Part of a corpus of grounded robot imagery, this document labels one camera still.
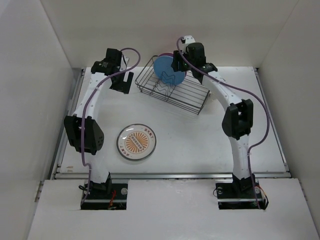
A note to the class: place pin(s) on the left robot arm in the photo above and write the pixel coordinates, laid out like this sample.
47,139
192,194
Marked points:
82,128

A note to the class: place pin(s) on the white cutlery holder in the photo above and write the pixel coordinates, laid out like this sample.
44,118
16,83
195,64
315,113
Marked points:
212,96

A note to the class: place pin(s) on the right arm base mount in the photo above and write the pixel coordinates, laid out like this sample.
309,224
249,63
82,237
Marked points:
229,198

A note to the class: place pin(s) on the black wire dish rack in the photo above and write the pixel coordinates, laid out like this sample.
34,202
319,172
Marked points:
190,95

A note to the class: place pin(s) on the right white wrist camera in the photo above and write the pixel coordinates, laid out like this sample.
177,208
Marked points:
185,41

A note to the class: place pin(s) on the aluminium rail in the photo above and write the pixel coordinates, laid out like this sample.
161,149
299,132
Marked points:
156,176

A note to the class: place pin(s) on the pink plastic plate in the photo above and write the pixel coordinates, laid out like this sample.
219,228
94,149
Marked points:
166,53

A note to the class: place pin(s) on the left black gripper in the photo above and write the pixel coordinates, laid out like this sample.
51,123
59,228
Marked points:
122,86

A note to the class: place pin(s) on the orange sunburst plate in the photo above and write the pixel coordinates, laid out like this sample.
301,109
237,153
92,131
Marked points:
136,142

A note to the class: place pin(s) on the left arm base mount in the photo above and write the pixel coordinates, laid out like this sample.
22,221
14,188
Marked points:
104,196

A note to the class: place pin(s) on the blue plastic plate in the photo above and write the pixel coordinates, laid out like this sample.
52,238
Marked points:
164,71

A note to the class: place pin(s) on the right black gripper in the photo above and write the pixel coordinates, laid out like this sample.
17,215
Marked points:
177,56

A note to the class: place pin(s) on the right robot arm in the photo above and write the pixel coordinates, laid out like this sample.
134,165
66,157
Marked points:
238,116

